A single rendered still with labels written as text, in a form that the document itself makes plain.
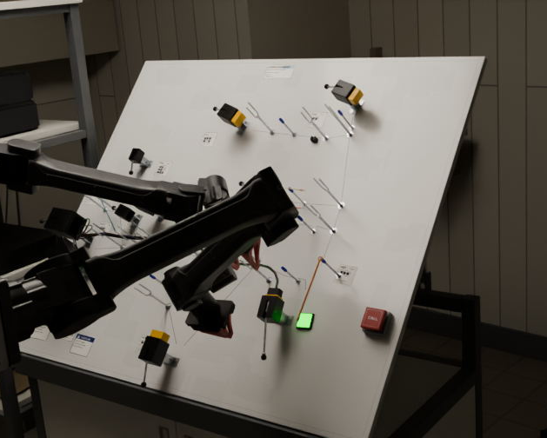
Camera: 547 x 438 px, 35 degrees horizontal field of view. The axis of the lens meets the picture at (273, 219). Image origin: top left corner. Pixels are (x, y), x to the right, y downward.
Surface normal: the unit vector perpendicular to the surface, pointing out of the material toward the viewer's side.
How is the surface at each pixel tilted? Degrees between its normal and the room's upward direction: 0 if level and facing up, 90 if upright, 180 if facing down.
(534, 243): 90
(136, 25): 90
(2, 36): 90
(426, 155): 48
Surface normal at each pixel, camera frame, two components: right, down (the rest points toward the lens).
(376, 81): -0.48, -0.45
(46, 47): 0.73, 0.13
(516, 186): -0.68, 0.25
